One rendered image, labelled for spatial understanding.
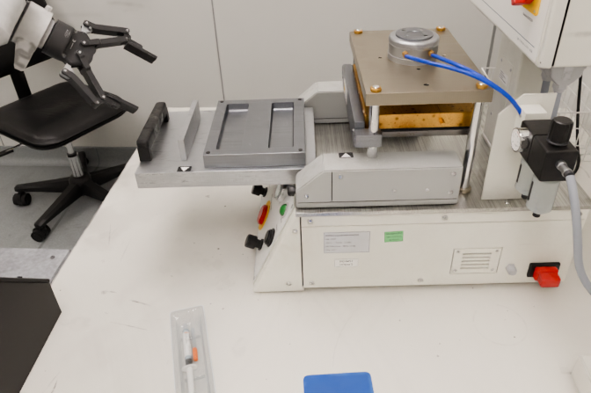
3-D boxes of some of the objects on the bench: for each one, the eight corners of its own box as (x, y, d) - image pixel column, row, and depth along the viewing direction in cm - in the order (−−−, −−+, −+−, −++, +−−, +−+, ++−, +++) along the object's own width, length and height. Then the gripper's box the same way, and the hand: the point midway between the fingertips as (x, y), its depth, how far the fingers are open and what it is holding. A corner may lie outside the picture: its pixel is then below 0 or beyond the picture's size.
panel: (263, 185, 116) (295, 119, 107) (253, 284, 91) (295, 207, 82) (254, 183, 116) (286, 115, 106) (243, 280, 91) (283, 203, 81)
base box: (498, 176, 117) (513, 108, 108) (572, 302, 86) (601, 221, 76) (264, 183, 118) (258, 116, 109) (251, 309, 87) (243, 231, 78)
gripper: (27, 78, 97) (134, 127, 107) (75, -20, 107) (168, 33, 117) (19, 92, 102) (121, 137, 113) (66, -4, 112) (155, 47, 123)
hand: (141, 82), depth 115 cm, fingers open, 13 cm apart
